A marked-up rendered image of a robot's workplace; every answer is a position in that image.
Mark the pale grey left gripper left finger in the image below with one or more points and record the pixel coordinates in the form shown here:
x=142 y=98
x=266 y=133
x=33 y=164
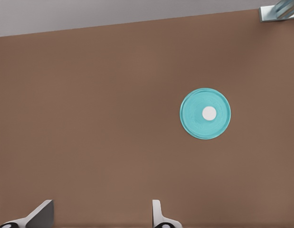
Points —
x=41 y=215

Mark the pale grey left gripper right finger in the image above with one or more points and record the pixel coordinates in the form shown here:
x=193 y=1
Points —
x=157 y=213

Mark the teal pot lid white knob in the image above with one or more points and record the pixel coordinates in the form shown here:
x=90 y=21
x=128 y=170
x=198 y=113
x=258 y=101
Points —
x=199 y=123

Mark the silver frame post foot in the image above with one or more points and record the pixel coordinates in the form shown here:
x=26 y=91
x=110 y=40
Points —
x=267 y=14

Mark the silver frame post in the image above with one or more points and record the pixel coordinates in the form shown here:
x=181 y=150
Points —
x=286 y=7

